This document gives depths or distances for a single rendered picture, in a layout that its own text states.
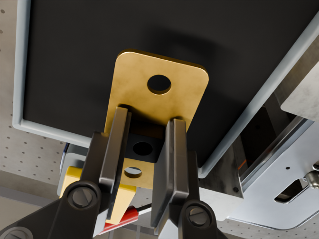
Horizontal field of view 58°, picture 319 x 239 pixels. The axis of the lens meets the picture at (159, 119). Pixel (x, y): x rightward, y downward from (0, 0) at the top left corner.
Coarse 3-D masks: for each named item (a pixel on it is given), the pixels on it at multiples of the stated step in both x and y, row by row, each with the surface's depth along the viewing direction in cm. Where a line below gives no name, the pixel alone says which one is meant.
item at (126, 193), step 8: (72, 168) 24; (80, 168) 24; (72, 176) 23; (64, 184) 24; (120, 184) 24; (120, 192) 24; (128, 192) 24; (120, 200) 25; (128, 200) 25; (120, 208) 26; (112, 216) 27; (120, 216) 27
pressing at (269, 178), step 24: (312, 120) 39; (288, 144) 42; (312, 144) 42; (264, 168) 45; (312, 168) 46; (264, 192) 50; (312, 192) 50; (240, 216) 56; (264, 216) 55; (288, 216) 55; (312, 216) 55
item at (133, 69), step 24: (120, 72) 12; (144, 72) 12; (168, 72) 11; (192, 72) 11; (120, 96) 12; (144, 96) 12; (168, 96) 12; (192, 96) 12; (144, 120) 13; (168, 120) 13; (144, 144) 14; (144, 168) 15
